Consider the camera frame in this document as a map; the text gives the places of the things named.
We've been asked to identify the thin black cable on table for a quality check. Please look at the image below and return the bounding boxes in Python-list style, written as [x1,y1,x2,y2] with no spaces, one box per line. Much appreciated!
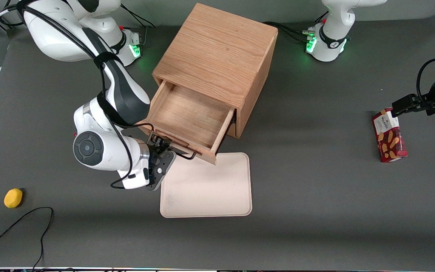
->
[0,206,54,271]

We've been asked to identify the oak wooden drawer cabinet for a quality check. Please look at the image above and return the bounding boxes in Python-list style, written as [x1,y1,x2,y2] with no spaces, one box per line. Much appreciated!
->
[152,3,279,139]

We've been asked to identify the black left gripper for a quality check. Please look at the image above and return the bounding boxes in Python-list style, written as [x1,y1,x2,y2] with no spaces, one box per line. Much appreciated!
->
[391,73,435,115]

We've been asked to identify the black arm base cables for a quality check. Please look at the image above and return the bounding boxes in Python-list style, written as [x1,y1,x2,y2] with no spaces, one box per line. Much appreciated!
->
[263,11,328,44]
[121,5,156,49]

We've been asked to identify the black metal drawer handle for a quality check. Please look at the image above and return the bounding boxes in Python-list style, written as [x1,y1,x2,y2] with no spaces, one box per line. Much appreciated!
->
[153,134,197,161]

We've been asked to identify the black right arm base cables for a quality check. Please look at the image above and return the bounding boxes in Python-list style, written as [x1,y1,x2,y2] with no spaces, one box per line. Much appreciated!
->
[121,5,156,49]

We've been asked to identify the cream plastic tray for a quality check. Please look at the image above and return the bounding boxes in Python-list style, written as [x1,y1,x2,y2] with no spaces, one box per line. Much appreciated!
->
[160,152,253,218]

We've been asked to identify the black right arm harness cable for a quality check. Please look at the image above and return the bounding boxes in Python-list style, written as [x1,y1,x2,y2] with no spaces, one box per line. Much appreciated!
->
[0,0,154,190]

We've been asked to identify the red Walkers cookie box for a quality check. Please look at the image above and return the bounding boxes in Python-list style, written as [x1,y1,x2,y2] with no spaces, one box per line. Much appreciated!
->
[372,108,408,163]

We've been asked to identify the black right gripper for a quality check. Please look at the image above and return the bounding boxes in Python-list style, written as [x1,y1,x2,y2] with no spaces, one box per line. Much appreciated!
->
[147,136,177,192]

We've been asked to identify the black left arm base cables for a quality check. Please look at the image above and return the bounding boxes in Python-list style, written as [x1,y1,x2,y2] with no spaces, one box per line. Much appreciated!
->
[263,11,328,44]

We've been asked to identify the yellow lemon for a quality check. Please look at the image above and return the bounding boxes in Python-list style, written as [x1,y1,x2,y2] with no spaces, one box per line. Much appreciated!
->
[4,188,23,209]

